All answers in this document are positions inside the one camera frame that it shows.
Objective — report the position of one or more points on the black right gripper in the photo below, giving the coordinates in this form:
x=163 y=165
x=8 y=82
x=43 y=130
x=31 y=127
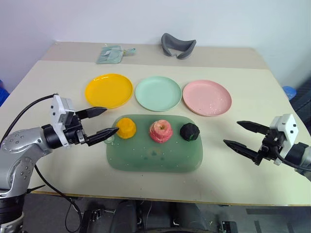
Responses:
x=268 y=146

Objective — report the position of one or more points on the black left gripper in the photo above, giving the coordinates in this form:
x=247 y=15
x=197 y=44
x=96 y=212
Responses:
x=73 y=133

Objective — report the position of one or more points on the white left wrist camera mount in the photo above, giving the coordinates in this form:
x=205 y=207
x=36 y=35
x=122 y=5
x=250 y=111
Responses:
x=59 y=109

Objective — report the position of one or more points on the translucent green tray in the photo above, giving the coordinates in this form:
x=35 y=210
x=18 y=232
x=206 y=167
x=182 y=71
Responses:
x=155 y=157

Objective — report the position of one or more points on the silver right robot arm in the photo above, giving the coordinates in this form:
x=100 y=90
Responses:
x=302 y=155

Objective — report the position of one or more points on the green fruit in black net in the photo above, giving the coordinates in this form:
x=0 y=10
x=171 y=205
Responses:
x=189 y=131

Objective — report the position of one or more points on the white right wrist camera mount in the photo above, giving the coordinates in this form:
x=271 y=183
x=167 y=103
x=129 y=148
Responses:
x=288 y=126

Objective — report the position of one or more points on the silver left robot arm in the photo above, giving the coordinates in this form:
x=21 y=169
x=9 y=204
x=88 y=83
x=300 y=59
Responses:
x=17 y=150

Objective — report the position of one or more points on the mint green plastic plate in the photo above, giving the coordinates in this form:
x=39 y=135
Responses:
x=158 y=93

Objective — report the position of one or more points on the orange fruit in foam net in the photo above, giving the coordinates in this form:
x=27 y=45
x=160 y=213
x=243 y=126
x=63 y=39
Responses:
x=126 y=128

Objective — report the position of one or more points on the teal fabric pouch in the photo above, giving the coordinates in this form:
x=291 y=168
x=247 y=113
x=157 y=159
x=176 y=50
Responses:
x=109 y=55

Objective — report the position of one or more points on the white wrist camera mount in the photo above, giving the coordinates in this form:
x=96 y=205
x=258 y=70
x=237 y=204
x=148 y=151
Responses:
x=288 y=126
x=59 y=109

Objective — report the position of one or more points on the yellow plastic plate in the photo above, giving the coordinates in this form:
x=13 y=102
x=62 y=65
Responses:
x=108 y=90

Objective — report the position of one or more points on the dark blue chair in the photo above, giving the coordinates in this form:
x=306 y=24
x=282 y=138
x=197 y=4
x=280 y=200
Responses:
x=302 y=99

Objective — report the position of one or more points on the red apple in pink net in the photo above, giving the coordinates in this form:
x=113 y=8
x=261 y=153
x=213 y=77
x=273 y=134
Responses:
x=160 y=132

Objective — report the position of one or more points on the pink plastic plate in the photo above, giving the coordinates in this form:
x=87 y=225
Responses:
x=207 y=98

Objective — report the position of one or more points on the grey foam face pad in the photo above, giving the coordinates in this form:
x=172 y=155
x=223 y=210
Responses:
x=170 y=43

